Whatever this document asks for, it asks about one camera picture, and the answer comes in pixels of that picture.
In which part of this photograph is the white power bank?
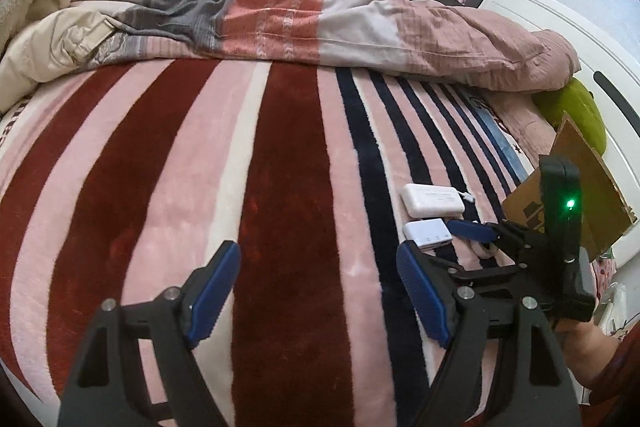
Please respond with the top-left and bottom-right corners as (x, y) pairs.
(400, 183), (465, 219)

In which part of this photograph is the person's right hand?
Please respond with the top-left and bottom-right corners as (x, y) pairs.
(554, 319), (620, 389)

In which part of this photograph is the small white charger box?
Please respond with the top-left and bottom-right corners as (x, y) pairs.
(402, 218), (452, 251)

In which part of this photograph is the cardboard box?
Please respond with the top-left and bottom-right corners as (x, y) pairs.
(502, 116), (636, 259)

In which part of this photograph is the striped plush bed blanket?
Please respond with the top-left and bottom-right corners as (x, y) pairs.
(1, 60), (532, 426)

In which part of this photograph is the pink grey patchwork duvet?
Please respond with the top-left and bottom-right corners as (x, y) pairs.
(71, 0), (582, 158)

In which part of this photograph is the cream fluffy blanket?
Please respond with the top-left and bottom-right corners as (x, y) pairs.
(1, 0), (116, 113)

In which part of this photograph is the black camera box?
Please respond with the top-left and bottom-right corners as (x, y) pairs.
(539, 155), (582, 265)

